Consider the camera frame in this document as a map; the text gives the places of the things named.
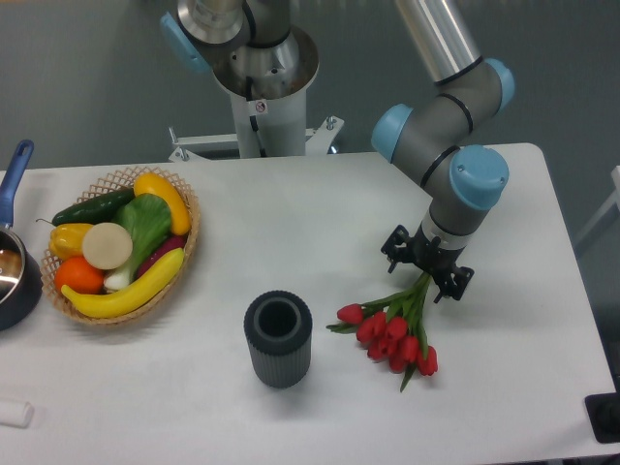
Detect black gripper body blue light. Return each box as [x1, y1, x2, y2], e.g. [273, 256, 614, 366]
[413, 227, 465, 278]

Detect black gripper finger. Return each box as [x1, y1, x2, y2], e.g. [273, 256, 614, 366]
[432, 264, 474, 303]
[380, 225, 415, 273]

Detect red tulip bouquet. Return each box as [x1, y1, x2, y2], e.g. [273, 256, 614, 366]
[326, 272, 439, 390]

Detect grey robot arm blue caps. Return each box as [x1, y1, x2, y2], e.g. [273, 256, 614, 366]
[160, 1, 514, 300]

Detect dark grey ribbed vase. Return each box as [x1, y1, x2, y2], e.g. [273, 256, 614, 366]
[243, 291, 313, 388]

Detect black device at table edge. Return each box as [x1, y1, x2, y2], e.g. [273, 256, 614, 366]
[584, 392, 619, 444]

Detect purple eggplant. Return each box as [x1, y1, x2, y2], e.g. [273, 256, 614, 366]
[135, 235, 186, 279]

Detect green bok choy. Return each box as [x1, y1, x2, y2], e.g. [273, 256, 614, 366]
[81, 194, 171, 293]

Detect yellow squash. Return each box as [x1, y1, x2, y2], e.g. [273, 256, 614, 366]
[134, 172, 191, 235]

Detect woven wicker basket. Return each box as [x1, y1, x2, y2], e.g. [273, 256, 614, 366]
[40, 167, 201, 325]

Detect dark green cucumber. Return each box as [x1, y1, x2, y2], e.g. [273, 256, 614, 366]
[37, 189, 135, 227]

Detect yellow banana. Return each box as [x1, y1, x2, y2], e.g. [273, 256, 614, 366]
[61, 248, 185, 319]

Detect orange fruit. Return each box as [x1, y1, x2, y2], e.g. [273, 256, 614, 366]
[54, 257, 104, 295]

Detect yellow bell pepper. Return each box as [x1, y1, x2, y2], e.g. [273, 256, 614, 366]
[48, 223, 93, 261]

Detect white roll object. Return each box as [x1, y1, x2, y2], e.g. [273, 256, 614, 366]
[0, 398, 35, 429]

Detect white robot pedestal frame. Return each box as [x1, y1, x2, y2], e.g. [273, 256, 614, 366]
[169, 84, 345, 162]

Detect white chair frame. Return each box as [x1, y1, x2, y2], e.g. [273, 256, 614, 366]
[573, 166, 619, 256]

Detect blue handled saucepan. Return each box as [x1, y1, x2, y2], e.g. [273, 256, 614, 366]
[1, 139, 43, 331]

